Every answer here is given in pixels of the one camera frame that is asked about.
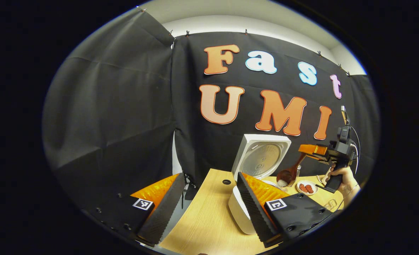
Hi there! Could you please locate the black backdrop cloth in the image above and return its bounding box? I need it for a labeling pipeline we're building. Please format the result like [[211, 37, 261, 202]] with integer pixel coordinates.
[[41, 7, 380, 213]]

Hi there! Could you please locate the white round plate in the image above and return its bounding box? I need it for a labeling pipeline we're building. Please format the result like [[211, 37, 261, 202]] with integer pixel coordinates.
[[296, 180, 318, 196]]

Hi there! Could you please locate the brown wooden spoon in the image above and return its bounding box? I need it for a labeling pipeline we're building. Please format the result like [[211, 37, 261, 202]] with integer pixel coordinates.
[[276, 152, 307, 187]]

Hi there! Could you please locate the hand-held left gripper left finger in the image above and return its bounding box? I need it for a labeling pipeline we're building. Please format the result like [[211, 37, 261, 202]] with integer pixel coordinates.
[[80, 172, 186, 247]]

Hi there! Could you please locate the black tripod stand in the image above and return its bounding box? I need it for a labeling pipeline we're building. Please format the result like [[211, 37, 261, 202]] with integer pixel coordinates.
[[181, 172, 197, 209]]

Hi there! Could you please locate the white rice cooker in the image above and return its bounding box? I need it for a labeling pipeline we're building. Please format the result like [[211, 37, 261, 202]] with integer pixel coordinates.
[[228, 134, 292, 235]]

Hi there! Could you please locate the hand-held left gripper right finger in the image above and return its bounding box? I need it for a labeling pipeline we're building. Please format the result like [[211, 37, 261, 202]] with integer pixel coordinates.
[[237, 172, 334, 248]]

